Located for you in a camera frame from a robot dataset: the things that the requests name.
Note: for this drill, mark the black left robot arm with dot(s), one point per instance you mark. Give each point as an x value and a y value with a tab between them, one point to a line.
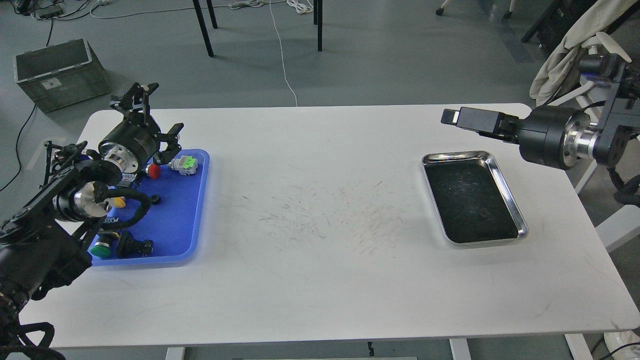
45	245

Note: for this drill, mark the beige cloth on chair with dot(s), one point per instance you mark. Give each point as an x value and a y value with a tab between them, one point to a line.
559	63

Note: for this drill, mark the green push button switch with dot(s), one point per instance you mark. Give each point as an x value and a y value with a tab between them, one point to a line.
104	246

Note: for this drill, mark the yellow push button switch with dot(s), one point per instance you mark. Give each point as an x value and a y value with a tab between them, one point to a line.
118	202

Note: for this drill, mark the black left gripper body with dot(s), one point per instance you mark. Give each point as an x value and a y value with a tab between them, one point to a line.
130	146

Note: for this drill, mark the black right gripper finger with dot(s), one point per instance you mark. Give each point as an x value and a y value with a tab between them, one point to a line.
474	119
506	131

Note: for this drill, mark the blue plastic tray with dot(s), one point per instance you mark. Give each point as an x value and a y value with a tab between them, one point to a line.
174	223

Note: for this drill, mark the grey plastic crate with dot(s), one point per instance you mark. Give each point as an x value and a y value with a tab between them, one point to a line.
61	75

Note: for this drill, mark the silver metal tray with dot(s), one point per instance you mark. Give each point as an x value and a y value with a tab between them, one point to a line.
464	183

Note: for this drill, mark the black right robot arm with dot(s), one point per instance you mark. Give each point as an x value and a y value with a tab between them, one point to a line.
606	141

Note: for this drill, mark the red push button switch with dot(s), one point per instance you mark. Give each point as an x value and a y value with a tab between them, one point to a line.
153	171

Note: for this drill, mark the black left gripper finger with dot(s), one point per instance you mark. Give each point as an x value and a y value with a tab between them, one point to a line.
134	104
171	139

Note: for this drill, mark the grey green connector part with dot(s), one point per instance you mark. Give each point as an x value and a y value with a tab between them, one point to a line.
185	165

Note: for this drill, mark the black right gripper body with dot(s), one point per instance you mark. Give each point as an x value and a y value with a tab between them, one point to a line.
548	136

